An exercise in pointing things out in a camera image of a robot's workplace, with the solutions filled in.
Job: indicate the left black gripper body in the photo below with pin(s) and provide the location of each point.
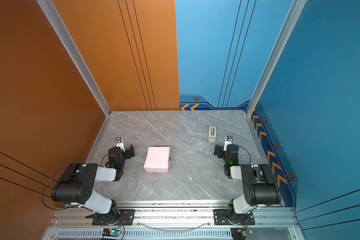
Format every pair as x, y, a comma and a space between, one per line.
126, 155

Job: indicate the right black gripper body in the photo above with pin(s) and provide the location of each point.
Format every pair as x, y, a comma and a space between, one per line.
223, 154

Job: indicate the purple wrapping paper sheet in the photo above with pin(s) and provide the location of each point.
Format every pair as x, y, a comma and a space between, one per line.
158, 160

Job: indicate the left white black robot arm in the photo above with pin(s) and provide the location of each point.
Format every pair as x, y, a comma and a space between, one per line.
76, 187

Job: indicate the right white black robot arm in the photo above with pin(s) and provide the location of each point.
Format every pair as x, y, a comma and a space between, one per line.
259, 187

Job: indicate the white tape dispenser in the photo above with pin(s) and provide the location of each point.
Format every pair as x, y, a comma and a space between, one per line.
212, 134

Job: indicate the left green circuit board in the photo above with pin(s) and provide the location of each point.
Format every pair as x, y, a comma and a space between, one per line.
111, 234

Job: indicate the green circuit board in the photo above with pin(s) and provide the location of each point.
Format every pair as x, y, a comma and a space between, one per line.
238, 234
111, 234

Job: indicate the right green circuit board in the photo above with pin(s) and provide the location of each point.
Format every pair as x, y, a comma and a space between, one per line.
238, 234

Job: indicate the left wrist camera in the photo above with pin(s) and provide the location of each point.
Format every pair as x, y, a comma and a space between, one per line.
119, 143

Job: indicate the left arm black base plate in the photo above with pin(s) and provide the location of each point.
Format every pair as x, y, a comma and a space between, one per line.
123, 217

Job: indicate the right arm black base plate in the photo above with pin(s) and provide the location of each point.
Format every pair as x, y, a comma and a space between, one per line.
222, 217

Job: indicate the aluminium front rail frame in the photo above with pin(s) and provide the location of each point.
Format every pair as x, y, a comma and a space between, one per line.
177, 220

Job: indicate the left aluminium corner post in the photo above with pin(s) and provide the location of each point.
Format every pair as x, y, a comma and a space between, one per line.
62, 32

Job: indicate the aluminium corner post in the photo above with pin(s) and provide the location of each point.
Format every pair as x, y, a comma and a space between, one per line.
289, 23
62, 32

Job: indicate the right aluminium corner post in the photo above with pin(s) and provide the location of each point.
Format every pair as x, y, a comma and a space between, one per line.
289, 23

